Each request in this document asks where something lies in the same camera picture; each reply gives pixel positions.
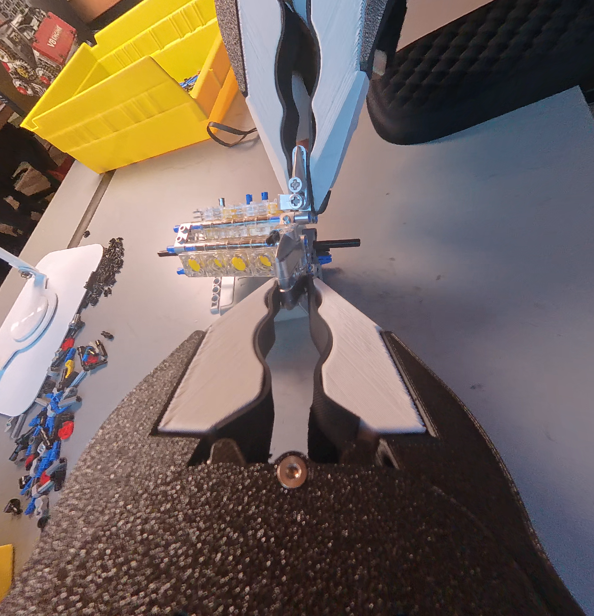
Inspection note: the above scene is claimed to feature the grey transparent engine model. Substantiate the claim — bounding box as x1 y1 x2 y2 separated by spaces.
157 145 361 314

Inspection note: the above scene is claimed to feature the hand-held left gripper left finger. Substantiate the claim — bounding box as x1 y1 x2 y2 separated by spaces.
156 279 283 461

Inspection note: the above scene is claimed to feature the pile of mixed building pieces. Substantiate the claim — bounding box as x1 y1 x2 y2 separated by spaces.
3 318 112 528

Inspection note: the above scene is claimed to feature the black motor cable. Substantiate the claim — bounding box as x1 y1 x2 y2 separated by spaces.
206 119 261 148

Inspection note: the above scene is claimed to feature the black rounded armrest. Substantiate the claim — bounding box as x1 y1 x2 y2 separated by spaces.
367 0 594 146

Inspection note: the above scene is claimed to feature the grey desk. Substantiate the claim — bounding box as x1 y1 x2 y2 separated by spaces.
0 85 594 616

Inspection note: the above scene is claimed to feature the pile of black links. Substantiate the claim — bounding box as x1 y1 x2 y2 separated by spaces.
81 238 125 311

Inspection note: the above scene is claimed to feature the red black product box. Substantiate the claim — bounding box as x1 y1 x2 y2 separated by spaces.
0 0 78 99

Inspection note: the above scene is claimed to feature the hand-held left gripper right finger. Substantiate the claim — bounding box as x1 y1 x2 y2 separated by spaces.
307 278 429 463

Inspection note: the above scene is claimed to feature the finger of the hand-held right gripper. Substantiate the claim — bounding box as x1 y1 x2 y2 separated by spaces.
295 0 371 214
236 0 307 198

